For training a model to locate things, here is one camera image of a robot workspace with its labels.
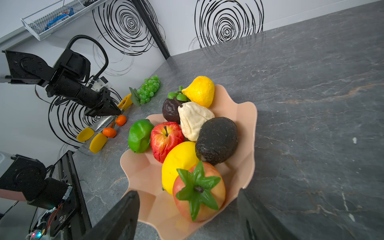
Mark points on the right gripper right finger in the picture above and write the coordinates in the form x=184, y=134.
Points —
x=257, y=222

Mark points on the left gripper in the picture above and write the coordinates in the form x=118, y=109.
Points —
x=68, y=82

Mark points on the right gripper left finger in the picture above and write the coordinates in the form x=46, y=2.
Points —
x=120, y=222

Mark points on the pink scalloped fruit bowl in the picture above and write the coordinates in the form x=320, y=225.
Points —
x=144, y=172

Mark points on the orange fake tangerine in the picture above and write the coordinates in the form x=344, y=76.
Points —
x=109, y=132
x=121, y=120

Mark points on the red fake strawberry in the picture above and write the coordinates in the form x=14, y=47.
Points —
x=200, y=192

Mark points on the green fake lime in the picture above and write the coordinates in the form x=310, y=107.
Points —
x=140, y=136

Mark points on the dark fake avocado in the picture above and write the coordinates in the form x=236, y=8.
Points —
x=217, y=141

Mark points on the yellow fake lemon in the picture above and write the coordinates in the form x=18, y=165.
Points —
x=183, y=156

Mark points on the red fake apple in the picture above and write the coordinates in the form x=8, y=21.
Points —
x=164, y=137

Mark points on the dark fake mangosteen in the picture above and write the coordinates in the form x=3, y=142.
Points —
x=171, y=105

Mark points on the beige fake pear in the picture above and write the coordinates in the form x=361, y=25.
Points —
x=192, y=117

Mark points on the small yellow fake pear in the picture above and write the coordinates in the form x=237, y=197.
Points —
x=201, y=91

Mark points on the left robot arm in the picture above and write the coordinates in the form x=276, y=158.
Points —
x=25, y=179

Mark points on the green fake grapes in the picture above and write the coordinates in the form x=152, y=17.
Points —
x=146, y=91

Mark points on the yellow kitchen tongs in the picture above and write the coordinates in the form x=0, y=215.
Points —
x=105, y=121

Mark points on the blue candy packet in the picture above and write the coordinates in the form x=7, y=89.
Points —
x=61, y=17

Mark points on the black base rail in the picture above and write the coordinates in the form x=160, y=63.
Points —
x=70, y=219

